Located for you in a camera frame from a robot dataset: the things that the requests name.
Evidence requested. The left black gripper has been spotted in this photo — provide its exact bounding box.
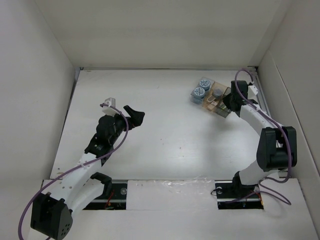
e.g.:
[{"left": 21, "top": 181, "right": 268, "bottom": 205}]
[{"left": 107, "top": 106, "right": 144, "bottom": 145}]

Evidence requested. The clear tub of paperclips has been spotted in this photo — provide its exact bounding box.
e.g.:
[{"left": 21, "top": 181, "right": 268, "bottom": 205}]
[{"left": 212, "top": 87, "right": 224, "bottom": 99}]

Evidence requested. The blue label round tub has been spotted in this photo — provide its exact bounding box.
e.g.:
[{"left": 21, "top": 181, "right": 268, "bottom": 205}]
[{"left": 198, "top": 78, "right": 211, "bottom": 91}]

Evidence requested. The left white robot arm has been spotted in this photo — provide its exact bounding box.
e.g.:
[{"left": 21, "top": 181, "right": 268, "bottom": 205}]
[{"left": 30, "top": 103, "right": 145, "bottom": 240}]

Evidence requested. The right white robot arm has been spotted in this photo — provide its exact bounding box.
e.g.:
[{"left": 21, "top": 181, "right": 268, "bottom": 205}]
[{"left": 222, "top": 80, "right": 298, "bottom": 197}]

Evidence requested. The grey plastic bin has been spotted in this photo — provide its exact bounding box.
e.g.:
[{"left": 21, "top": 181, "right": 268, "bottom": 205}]
[{"left": 215, "top": 87, "right": 232, "bottom": 118}]

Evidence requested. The orange plastic bin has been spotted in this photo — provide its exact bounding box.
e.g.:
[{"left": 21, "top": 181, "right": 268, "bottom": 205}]
[{"left": 202, "top": 81, "right": 228, "bottom": 113}]

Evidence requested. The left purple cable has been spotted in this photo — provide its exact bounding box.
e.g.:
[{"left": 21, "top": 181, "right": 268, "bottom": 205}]
[{"left": 18, "top": 102, "right": 130, "bottom": 240}]

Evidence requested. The purple cable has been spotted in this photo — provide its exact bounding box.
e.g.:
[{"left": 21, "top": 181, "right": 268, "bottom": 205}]
[
  {"left": 18, "top": 102, "right": 130, "bottom": 240},
  {"left": 235, "top": 68, "right": 293, "bottom": 206}
]

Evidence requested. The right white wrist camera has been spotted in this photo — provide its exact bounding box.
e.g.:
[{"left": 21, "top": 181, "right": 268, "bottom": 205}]
[{"left": 247, "top": 85, "right": 259, "bottom": 100}]

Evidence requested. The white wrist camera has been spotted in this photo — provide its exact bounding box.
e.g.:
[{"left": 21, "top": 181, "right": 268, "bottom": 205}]
[
  {"left": 100, "top": 97, "right": 117, "bottom": 116},
  {"left": 247, "top": 85, "right": 259, "bottom": 100}
]

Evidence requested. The aluminium side rail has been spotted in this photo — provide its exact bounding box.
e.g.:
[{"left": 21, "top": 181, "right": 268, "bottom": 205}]
[{"left": 247, "top": 66, "right": 291, "bottom": 178}]

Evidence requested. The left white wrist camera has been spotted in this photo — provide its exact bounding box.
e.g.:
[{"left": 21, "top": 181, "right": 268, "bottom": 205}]
[{"left": 100, "top": 97, "right": 117, "bottom": 116}]

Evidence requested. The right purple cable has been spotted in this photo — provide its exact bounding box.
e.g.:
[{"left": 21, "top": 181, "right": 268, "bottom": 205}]
[{"left": 235, "top": 68, "right": 293, "bottom": 206}]

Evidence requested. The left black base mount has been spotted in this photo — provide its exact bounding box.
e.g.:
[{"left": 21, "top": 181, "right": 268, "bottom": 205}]
[{"left": 85, "top": 172, "right": 128, "bottom": 210}]

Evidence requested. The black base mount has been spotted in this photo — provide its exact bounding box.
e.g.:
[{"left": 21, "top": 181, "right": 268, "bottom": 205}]
[
  {"left": 85, "top": 172, "right": 128, "bottom": 210},
  {"left": 210, "top": 180, "right": 264, "bottom": 210}
]

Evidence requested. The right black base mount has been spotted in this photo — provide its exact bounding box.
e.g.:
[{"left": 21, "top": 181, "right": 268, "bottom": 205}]
[{"left": 210, "top": 180, "right": 264, "bottom": 210}]

